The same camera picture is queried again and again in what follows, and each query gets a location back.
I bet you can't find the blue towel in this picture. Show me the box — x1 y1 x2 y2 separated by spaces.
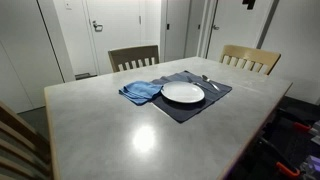
119 81 162 105

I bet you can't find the white round plate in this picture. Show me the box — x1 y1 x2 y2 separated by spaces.
161 81 205 103

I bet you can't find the silver knife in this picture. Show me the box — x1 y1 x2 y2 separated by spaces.
187 76 216 93

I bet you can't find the silver spoon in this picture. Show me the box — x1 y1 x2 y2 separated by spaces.
201 75 221 92

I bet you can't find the dark brown wooden chair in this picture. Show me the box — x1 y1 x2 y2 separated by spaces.
108 45 159 72

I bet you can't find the white door right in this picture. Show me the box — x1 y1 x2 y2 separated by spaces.
207 0 271 61

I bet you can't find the light wooden chair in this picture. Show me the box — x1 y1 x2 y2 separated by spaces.
219 45 281 75

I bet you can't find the white door with handle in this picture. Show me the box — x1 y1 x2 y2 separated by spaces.
86 0 141 74

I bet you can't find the white wall switch plate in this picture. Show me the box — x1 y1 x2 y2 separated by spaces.
64 0 72 10

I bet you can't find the orange handled clamp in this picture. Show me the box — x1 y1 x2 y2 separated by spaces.
276 162 300 178
293 122 312 132

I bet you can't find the wooden chair near camera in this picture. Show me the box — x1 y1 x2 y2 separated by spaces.
0 102 54 180

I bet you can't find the orange handled clamp upper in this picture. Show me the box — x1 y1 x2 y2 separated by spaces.
293 122 312 132

